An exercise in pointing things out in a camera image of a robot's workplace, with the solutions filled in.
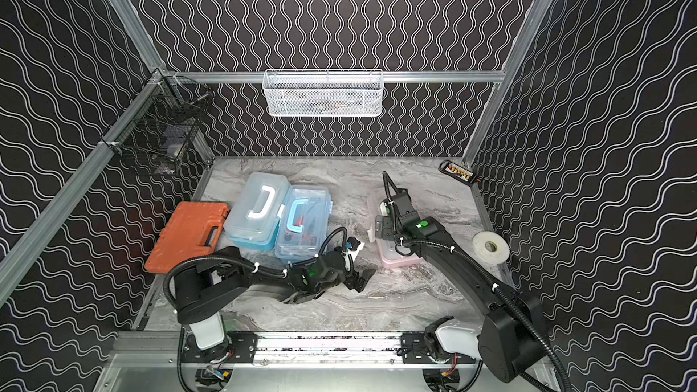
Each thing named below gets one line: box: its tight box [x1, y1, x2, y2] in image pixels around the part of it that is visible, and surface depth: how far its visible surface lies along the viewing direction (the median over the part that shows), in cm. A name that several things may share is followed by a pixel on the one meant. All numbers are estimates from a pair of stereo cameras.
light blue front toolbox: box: [274, 185, 334, 262], surface depth 90 cm
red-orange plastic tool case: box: [145, 201, 230, 275], surface depth 94 cm
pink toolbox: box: [366, 222, 423, 270], surface depth 85 cm
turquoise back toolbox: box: [223, 171, 292, 252], surface depth 92 cm
